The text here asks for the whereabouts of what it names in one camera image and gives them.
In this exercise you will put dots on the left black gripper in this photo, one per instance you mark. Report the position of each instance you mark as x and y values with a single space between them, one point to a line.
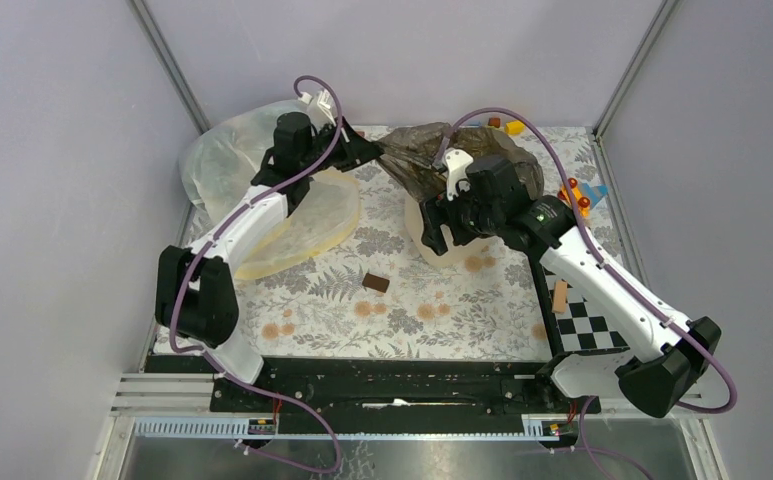
354 149

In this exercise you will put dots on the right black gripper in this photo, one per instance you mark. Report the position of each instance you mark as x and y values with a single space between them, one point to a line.
437 210

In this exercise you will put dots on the dark trash bag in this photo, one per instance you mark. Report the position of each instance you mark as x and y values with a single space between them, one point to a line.
408 155

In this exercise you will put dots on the beige plastic trash bin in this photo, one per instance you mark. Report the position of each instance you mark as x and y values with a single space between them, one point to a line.
454 254

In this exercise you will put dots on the translucent white plastic bag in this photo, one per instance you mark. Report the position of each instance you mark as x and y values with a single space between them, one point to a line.
216 171

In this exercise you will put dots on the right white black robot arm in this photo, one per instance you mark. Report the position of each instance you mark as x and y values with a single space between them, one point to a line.
670 352

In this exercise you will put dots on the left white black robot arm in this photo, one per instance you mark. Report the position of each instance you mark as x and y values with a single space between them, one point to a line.
195 295

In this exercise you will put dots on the small yellow block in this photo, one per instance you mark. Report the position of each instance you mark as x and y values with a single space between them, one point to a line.
514 127

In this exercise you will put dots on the orange red toy car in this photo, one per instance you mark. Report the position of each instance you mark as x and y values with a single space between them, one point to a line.
577 195

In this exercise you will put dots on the blue paper piece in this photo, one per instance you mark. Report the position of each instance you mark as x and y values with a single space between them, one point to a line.
595 193

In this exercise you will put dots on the tan wooden block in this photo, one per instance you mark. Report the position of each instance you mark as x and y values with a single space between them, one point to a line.
559 297

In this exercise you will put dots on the small brown wooden block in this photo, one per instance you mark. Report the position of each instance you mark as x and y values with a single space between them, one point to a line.
376 283

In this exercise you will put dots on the floral patterned table mat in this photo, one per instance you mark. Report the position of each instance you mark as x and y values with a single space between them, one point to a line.
483 308

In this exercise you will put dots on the black white checkerboard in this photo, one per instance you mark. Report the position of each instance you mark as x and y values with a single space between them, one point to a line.
580 328

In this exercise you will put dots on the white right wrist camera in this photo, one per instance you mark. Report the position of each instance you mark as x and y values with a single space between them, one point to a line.
456 162

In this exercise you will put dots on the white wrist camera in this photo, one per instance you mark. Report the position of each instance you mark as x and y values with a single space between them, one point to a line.
456 162
320 106

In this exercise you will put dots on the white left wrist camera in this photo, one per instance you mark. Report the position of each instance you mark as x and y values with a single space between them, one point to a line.
320 106

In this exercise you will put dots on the right aluminium frame post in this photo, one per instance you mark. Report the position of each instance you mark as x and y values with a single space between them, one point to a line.
654 31

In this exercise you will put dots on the aluminium frame post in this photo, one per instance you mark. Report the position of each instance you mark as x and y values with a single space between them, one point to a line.
173 71
654 31

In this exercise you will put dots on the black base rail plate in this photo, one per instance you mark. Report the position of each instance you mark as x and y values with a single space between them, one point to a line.
390 396

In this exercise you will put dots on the left aluminium frame post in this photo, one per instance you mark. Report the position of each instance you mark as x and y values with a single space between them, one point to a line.
173 71

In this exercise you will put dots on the grey slotted cable duct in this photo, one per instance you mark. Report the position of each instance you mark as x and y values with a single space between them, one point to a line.
248 429

